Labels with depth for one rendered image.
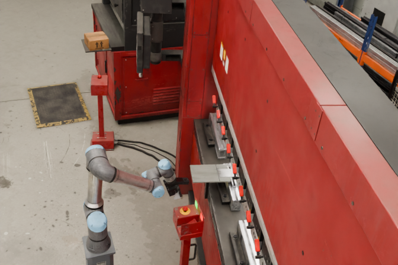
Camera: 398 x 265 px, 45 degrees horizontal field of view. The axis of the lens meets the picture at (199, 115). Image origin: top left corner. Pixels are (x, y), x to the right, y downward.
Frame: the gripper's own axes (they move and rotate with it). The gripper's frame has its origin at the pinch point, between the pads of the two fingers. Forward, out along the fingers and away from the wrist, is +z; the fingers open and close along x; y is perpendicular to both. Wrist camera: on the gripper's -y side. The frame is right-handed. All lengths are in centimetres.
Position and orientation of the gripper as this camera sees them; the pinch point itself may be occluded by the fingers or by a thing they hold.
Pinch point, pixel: (182, 197)
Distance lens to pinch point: 324.6
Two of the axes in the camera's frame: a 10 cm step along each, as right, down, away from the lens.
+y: -9.2, 3.9, -1.0
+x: 3.1, 5.4, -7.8
